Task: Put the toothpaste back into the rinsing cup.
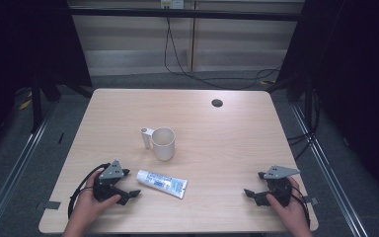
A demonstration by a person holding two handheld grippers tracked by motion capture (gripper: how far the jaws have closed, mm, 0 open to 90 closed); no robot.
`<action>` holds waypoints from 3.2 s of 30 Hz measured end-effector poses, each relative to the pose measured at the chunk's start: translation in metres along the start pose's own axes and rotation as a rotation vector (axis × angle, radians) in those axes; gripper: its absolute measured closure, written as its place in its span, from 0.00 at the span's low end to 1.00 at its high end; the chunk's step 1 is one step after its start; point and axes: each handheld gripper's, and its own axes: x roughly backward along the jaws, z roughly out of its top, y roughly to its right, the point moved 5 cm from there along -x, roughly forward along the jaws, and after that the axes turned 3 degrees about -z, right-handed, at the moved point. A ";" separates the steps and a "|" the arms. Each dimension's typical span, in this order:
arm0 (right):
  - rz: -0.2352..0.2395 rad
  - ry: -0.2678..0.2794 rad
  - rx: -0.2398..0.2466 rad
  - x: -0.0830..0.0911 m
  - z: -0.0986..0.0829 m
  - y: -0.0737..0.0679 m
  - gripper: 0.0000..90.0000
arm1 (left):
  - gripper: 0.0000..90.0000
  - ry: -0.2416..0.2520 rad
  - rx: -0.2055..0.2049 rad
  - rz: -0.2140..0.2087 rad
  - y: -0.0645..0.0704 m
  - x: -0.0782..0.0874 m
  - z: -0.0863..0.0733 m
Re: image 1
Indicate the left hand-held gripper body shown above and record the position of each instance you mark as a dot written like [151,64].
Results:
[107,187]

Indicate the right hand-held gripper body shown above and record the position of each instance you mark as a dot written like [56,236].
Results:
[279,189]

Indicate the white and blue toothpaste tube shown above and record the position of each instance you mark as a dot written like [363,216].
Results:
[161,182]

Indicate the person's right hand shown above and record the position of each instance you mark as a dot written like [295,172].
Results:
[291,212]

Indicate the person's left hand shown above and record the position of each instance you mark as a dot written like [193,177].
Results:
[87,207]

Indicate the grey tape strip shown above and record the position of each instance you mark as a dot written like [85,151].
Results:
[311,199]
[48,205]

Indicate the dark round table grommet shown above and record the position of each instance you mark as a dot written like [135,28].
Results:
[217,103]

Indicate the yellow floor tape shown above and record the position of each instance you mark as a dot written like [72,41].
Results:
[25,104]

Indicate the black curtain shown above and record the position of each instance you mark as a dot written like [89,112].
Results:
[19,49]
[358,82]

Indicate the black horizontal bar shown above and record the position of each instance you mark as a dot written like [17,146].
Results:
[184,14]

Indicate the metal floor rail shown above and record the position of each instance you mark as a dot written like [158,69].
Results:
[19,161]
[325,171]

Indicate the black stand post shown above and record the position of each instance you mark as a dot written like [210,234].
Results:
[308,100]
[36,105]

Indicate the white wall socket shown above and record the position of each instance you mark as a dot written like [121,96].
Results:
[172,4]

